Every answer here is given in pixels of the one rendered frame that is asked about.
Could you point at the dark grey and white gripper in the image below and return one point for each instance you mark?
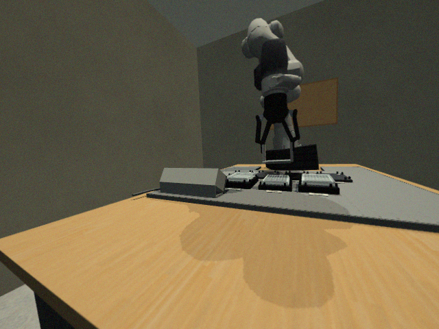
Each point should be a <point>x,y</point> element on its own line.
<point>275,111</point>

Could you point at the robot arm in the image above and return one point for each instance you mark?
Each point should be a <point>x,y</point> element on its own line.
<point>272,53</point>

